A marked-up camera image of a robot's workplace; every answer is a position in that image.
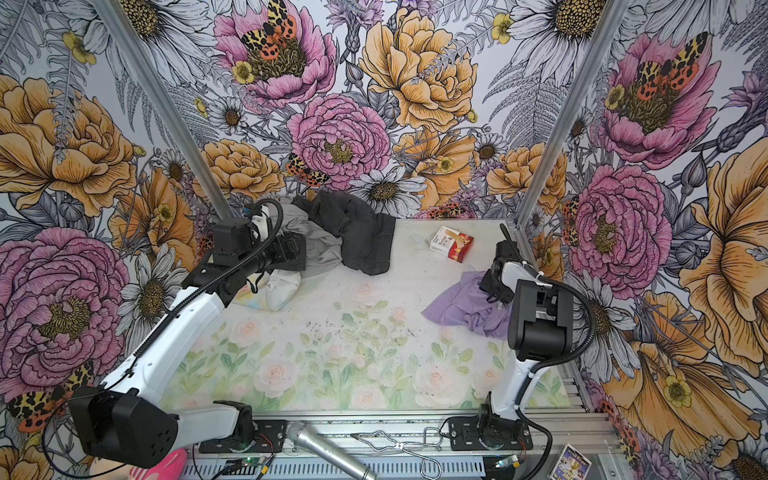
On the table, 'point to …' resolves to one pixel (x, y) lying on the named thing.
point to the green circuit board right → (511, 461)
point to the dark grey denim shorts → (367, 237)
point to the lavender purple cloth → (467, 303)
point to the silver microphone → (304, 436)
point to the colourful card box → (570, 464)
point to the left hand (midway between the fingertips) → (289, 248)
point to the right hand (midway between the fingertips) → (492, 296)
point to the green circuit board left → (251, 461)
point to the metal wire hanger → (380, 441)
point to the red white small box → (450, 243)
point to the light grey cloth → (323, 251)
